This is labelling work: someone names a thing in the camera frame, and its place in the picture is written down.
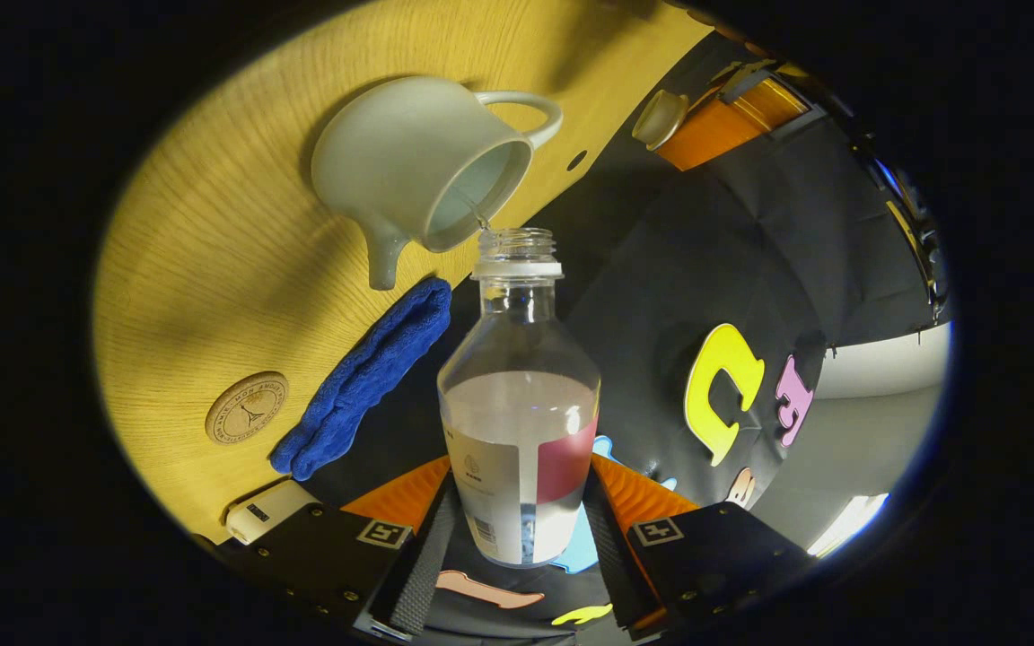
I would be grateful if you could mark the clear plastic water bottle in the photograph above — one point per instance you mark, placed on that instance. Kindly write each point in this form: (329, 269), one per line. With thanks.
(517, 422)

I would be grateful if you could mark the white ceramic teacup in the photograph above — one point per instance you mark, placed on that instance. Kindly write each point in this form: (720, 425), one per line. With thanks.
(391, 152)

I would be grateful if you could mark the white toaster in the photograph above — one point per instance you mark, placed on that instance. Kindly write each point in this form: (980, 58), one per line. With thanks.
(270, 510)

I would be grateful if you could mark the blue folded towel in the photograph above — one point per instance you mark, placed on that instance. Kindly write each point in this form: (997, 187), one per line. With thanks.
(364, 377)

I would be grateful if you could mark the white teacup lid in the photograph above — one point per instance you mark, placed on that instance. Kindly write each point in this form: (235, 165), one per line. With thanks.
(659, 118)

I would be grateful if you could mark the round cork coaster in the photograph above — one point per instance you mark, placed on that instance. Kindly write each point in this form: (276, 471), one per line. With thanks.
(247, 408)

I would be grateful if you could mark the large ceiling light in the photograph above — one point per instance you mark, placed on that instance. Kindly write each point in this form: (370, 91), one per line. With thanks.
(849, 525)

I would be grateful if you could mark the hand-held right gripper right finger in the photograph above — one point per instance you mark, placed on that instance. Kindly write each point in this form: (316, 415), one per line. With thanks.
(723, 556)

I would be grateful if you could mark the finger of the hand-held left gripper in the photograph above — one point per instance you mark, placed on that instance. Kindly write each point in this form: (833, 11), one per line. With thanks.
(746, 81)
(714, 135)

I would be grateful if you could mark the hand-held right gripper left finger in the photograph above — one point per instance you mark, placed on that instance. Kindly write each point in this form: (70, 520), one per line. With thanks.
(319, 556)

